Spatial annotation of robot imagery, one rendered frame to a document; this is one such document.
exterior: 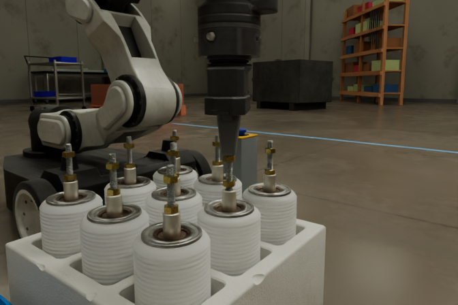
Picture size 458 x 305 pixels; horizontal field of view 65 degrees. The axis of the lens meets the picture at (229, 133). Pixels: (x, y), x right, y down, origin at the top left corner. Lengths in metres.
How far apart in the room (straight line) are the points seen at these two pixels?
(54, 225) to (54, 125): 0.70
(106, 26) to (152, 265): 0.75
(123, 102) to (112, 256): 0.51
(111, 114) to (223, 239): 0.58
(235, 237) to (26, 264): 0.32
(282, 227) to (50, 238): 0.37
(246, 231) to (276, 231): 0.11
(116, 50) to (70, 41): 9.12
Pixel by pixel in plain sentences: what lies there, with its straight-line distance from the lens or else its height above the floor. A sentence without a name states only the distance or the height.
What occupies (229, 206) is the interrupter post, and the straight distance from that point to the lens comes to 0.54.
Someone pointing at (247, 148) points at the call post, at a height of 0.29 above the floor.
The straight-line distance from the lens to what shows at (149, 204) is 0.61.
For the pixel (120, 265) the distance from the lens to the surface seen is 0.54.
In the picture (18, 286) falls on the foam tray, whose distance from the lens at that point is 0.70.
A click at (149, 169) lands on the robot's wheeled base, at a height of 0.18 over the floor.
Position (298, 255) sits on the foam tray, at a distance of 0.62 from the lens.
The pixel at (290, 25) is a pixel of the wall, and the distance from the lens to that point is 11.23.
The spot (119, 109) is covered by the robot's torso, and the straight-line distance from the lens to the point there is 0.97.
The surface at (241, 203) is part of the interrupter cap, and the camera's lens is 0.57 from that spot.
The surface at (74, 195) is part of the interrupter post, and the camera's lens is 0.64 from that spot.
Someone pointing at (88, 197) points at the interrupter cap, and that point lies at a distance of 0.64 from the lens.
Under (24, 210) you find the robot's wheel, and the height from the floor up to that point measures 0.11.
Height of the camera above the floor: 0.44
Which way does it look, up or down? 8 degrees down
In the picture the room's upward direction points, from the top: straight up
